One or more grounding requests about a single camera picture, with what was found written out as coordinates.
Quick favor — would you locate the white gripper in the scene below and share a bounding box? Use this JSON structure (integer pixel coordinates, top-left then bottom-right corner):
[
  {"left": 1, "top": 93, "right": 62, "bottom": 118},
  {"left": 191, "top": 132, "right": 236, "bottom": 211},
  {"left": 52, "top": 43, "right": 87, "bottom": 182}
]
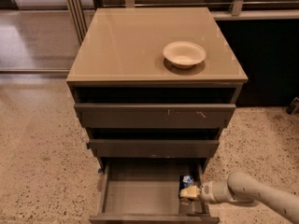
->
[{"left": 179, "top": 180, "right": 233, "bottom": 203}]

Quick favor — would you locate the blue pepsi can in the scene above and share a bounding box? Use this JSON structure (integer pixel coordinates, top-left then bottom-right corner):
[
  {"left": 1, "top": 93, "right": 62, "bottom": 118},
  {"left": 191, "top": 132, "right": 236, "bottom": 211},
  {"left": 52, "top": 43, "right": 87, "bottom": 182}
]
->
[{"left": 179, "top": 175, "right": 194, "bottom": 189}]

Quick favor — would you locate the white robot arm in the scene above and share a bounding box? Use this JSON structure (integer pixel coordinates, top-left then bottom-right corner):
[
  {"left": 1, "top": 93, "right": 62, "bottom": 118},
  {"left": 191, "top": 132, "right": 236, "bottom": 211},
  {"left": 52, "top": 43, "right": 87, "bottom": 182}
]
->
[{"left": 178, "top": 172, "right": 299, "bottom": 224}]

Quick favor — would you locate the grey open bottom drawer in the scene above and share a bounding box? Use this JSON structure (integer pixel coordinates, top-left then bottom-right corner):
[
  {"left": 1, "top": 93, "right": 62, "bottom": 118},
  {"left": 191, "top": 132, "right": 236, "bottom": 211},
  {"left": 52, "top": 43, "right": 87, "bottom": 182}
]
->
[{"left": 90, "top": 158, "right": 220, "bottom": 224}]

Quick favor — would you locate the grey middle drawer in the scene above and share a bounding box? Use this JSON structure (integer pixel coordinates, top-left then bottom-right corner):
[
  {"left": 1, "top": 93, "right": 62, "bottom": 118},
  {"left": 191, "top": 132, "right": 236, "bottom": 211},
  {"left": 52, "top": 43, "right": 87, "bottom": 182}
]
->
[{"left": 89, "top": 139, "right": 220, "bottom": 158}]

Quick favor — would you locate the grey drawer cabinet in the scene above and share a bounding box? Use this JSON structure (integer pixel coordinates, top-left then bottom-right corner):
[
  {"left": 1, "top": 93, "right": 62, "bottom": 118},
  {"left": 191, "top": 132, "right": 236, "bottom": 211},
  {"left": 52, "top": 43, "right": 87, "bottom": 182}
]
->
[{"left": 66, "top": 7, "right": 248, "bottom": 167}]

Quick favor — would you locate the grey top drawer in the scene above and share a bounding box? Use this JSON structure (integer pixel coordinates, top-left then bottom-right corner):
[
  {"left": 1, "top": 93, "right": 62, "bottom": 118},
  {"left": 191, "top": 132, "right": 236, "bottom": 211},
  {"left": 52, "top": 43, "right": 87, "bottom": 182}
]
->
[{"left": 74, "top": 104, "right": 235, "bottom": 129}]

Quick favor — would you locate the white paper bowl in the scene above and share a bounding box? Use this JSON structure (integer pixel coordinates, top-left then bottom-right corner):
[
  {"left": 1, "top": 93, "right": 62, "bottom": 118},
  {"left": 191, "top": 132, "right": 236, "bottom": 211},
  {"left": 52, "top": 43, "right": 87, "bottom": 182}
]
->
[{"left": 163, "top": 41, "right": 206, "bottom": 69}]

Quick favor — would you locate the metal railing frame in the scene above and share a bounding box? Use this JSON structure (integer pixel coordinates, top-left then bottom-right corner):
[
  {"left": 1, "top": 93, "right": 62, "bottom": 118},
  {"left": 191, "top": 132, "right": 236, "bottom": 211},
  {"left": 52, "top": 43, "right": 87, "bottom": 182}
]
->
[{"left": 66, "top": 0, "right": 299, "bottom": 39}]

